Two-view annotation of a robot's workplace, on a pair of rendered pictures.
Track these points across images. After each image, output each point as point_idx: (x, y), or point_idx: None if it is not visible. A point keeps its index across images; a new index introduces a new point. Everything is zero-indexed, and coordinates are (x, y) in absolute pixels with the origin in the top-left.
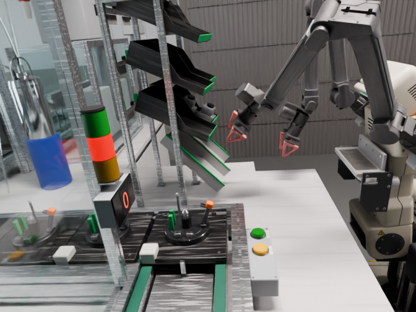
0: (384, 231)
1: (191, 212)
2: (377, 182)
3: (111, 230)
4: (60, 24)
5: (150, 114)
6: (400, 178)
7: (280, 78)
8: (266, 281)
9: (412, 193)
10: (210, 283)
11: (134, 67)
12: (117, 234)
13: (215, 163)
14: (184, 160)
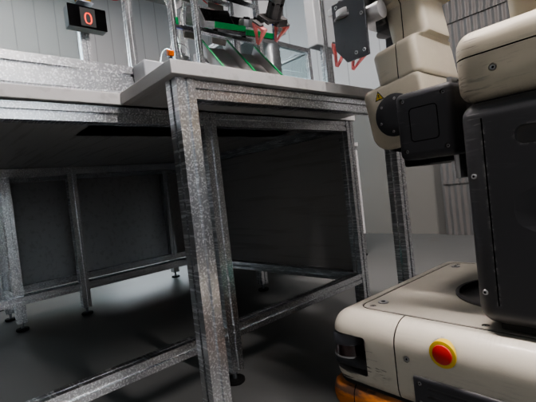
0: (381, 94)
1: None
2: (348, 13)
3: (82, 44)
4: None
5: (191, 22)
6: (400, 8)
7: None
8: (138, 65)
9: (424, 27)
10: None
11: (215, 8)
12: (89, 53)
13: (247, 69)
14: (206, 57)
